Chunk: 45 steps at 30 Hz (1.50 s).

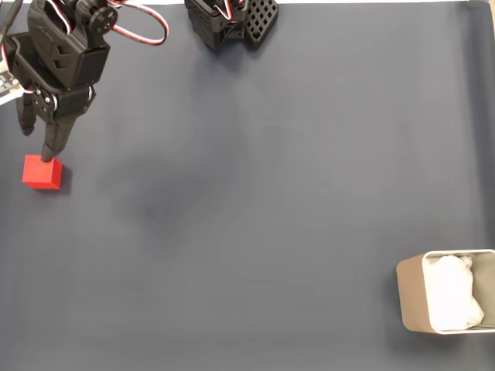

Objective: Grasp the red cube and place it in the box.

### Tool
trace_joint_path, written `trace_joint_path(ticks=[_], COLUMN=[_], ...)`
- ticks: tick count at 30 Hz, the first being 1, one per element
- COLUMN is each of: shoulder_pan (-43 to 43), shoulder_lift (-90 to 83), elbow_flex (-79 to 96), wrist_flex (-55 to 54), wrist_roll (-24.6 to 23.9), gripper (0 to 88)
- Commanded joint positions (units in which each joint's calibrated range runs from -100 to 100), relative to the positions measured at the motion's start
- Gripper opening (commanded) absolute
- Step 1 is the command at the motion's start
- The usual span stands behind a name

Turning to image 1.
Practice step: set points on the red cube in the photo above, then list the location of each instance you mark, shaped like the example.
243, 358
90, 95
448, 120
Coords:
40, 175

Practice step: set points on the beige metal box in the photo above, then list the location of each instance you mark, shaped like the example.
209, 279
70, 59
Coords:
412, 297

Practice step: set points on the dark blue table mat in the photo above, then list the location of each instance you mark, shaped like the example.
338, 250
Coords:
232, 232

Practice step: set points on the white crumpled tissue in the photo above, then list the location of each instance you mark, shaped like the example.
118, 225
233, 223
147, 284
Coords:
450, 293

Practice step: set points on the white camera board with mount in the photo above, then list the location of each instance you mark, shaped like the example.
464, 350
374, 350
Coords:
7, 87

